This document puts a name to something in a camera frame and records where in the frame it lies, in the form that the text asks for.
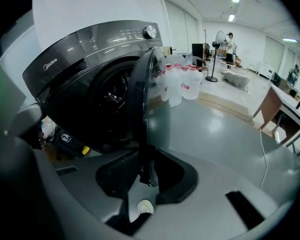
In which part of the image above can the group of clear water jugs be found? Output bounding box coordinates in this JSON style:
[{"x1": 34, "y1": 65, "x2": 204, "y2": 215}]
[{"x1": 153, "y1": 62, "x2": 205, "y2": 109}]

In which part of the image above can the wooden chair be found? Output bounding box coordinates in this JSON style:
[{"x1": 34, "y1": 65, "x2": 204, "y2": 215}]
[{"x1": 192, "y1": 55, "x2": 209, "y2": 72}]

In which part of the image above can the white beanbag cushion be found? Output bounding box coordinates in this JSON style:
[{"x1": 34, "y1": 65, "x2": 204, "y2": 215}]
[{"x1": 221, "y1": 70, "x2": 251, "y2": 88}]

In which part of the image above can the black monitor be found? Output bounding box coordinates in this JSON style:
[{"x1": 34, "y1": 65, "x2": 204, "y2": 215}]
[{"x1": 271, "y1": 72, "x2": 283, "y2": 88}]

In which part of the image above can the person's white shoe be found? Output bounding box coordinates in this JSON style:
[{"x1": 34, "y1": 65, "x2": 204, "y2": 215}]
[{"x1": 137, "y1": 199, "x2": 155, "y2": 215}]

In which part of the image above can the black bin with white symbol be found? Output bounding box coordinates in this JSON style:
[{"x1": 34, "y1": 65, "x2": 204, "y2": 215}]
[{"x1": 55, "y1": 128, "x2": 91, "y2": 158}]

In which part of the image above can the black cabinet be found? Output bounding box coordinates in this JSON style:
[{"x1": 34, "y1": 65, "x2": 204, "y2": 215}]
[{"x1": 191, "y1": 42, "x2": 206, "y2": 60}]

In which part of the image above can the brown wooden desk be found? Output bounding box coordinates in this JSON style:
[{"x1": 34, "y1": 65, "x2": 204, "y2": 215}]
[{"x1": 252, "y1": 83, "x2": 300, "y2": 145}]

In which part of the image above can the round dark washing machine door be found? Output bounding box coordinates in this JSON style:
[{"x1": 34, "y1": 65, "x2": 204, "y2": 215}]
[{"x1": 126, "y1": 46, "x2": 171, "y2": 188}]

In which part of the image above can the dark grey washing machine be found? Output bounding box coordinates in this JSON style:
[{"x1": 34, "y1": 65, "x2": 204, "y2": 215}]
[{"x1": 21, "y1": 20, "x2": 166, "y2": 155}]

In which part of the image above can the white plastic bag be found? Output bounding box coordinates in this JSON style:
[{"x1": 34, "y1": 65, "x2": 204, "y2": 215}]
[{"x1": 40, "y1": 117, "x2": 58, "y2": 140}]

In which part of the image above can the white cable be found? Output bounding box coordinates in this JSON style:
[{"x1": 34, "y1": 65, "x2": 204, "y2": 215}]
[{"x1": 253, "y1": 115, "x2": 270, "y2": 190}]

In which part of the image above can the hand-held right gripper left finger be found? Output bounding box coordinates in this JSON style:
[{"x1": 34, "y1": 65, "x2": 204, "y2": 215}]
[{"x1": 33, "y1": 148, "x2": 144, "y2": 235}]

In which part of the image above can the wooden coat rack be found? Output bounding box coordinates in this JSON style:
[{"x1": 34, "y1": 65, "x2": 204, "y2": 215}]
[{"x1": 202, "y1": 28, "x2": 210, "y2": 60}]

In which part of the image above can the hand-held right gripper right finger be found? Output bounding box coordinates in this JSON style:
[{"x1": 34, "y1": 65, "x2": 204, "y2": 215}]
[{"x1": 134, "y1": 147, "x2": 295, "y2": 240}]

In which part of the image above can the white low cabinet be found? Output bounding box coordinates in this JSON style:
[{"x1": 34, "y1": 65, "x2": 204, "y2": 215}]
[{"x1": 256, "y1": 61, "x2": 275, "y2": 79}]

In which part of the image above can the black standing fan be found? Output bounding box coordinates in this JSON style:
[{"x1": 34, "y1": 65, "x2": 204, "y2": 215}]
[{"x1": 205, "y1": 30, "x2": 227, "y2": 83}]

